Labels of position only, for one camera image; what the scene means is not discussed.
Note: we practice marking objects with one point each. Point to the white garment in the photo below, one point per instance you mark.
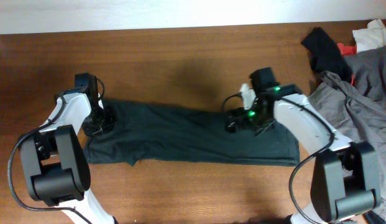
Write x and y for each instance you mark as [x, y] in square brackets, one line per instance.
[372, 37]

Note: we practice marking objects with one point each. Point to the red garment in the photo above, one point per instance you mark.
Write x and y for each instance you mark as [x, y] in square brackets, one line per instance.
[347, 50]

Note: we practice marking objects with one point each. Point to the black Nike t-shirt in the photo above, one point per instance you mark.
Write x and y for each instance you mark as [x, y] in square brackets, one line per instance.
[167, 133]

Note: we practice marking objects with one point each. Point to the grey garment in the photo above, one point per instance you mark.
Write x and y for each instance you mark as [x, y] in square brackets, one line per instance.
[358, 110]

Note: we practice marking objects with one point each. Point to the black garment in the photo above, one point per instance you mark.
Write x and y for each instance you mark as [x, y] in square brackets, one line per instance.
[325, 54]

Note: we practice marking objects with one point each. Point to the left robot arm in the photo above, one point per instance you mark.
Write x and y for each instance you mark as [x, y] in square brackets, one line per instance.
[55, 168]

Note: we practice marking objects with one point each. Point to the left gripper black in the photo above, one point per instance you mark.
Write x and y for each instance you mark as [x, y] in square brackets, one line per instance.
[112, 119]

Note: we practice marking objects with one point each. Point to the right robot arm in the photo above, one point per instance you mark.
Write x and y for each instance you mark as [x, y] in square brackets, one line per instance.
[345, 180]

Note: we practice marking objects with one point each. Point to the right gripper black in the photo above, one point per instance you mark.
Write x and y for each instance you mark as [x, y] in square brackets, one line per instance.
[242, 122]

